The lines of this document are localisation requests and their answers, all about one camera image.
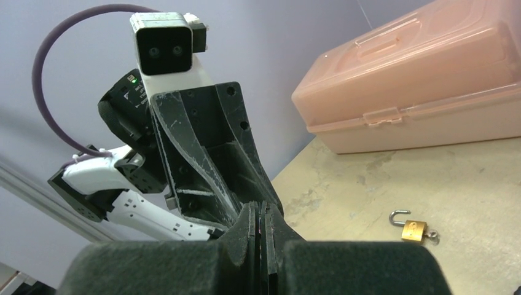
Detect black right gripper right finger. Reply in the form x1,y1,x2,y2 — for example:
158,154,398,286
260,202,451,294

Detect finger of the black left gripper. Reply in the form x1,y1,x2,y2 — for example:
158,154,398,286
150,91,240,228
180,82,284,213

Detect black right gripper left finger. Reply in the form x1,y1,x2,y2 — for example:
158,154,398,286
57,203,261,294

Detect brass padlock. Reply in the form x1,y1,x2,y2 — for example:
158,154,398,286
388,210,440,244

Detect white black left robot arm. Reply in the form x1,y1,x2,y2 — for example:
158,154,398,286
49,69,283,241

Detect pink translucent plastic toolbox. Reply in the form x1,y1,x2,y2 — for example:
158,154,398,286
292,1,520,154

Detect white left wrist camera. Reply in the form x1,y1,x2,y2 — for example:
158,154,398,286
130,12,213,98

